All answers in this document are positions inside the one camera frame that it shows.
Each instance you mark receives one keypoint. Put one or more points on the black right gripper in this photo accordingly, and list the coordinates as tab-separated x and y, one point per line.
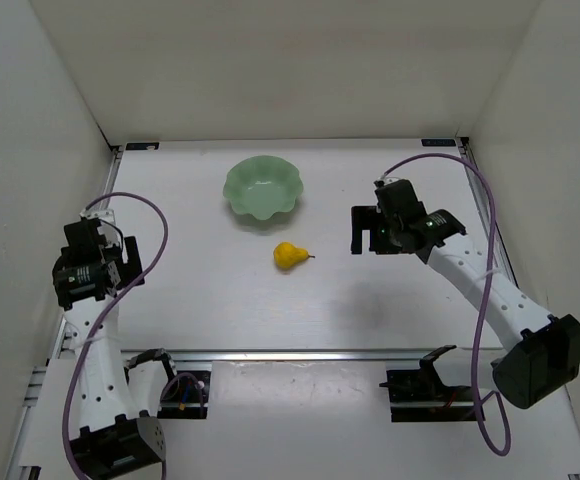
370	232

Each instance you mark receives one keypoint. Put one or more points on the yellow fake pear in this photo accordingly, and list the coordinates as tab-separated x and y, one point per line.
287	256

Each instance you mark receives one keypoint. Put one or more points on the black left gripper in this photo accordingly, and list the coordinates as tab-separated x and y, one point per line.
127	261

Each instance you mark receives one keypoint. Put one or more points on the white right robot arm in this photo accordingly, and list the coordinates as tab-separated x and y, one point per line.
542	350

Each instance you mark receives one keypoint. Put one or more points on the green scalloped fruit bowl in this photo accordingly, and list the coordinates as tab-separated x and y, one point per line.
262	186

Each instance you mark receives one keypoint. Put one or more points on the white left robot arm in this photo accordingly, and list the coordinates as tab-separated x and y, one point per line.
109	420

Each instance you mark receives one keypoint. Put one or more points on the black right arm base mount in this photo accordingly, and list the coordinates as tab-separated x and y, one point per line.
436	389

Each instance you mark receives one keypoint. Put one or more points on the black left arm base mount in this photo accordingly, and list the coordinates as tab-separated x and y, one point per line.
175	382

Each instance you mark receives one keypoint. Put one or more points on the blue right corner label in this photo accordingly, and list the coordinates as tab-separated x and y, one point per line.
438	143

